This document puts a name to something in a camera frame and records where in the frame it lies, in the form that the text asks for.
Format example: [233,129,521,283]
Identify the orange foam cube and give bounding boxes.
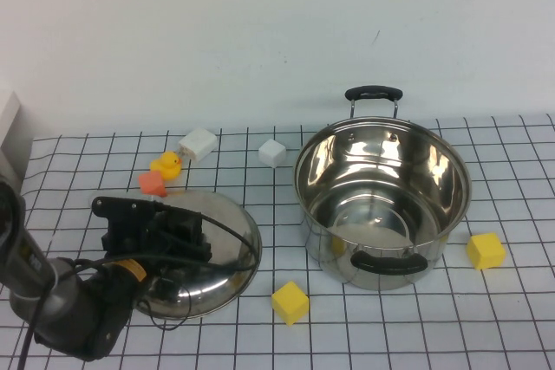
[138,171,167,198]

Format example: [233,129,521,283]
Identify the white power adapter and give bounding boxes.
[178,127,219,164]

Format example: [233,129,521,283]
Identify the white grey side panel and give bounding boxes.
[0,91,35,191]

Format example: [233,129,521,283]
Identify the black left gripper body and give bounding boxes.
[140,208,196,289]

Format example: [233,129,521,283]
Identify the stainless steel lid black knob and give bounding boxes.
[91,189,264,321]

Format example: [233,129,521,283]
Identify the yellow foam cube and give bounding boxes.
[466,232,507,271]
[271,281,310,327]

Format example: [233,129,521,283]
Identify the stainless steel pot black handles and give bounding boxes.
[293,86,473,291]

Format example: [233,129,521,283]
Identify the black camera cable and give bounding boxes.
[16,211,259,370]

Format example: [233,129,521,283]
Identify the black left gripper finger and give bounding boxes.
[171,208,206,237]
[189,236,214,265]

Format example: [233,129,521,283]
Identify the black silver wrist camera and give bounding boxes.
[90,195,164,255]

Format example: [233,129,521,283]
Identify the yellow rubber duck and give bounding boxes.
[149,151,182,182]

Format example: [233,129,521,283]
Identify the white foam cube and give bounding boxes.
[258,138,288,169]

